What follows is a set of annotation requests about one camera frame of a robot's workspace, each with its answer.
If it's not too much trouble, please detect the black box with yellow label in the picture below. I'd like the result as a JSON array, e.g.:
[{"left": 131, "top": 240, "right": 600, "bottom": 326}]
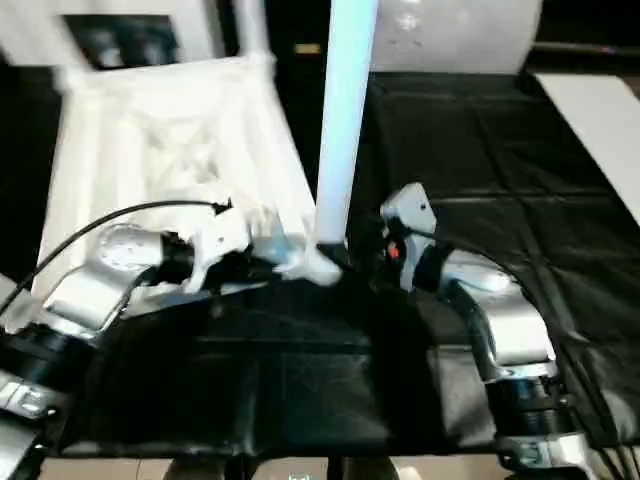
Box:
[{"left": 264, "top": 0, "right": 337, "bottom": 63}]

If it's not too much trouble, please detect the white cabinet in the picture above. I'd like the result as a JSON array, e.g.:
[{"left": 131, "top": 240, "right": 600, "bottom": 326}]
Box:
[{"left": 0, "top": 0, "right": 229, "bottom": 73}]

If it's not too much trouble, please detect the white plastic table leg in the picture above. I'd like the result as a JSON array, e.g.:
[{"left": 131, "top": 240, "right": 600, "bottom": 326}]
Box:
[
  {"left": 232, "top": 0, "right": 275, "bottom": 73},
  {"left": 312, "top": 0, "right": 382, "bottom": 265},
  {"left": 0, "top": 272, "right": 31, "bottom": 337},
  {"left": 0, "top": 0, "right": 83, "bottom": 93}
]

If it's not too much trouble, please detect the white plastic table top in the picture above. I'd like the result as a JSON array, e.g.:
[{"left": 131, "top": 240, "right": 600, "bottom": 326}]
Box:
[{"left": 28, "top": 54, "right": 347, "bottom": 301}]

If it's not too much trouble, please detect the white flat board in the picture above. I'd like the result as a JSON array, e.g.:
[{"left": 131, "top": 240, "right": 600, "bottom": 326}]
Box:
[{"left": 532, "top": 74, "right": 640, "bottom": 227}]

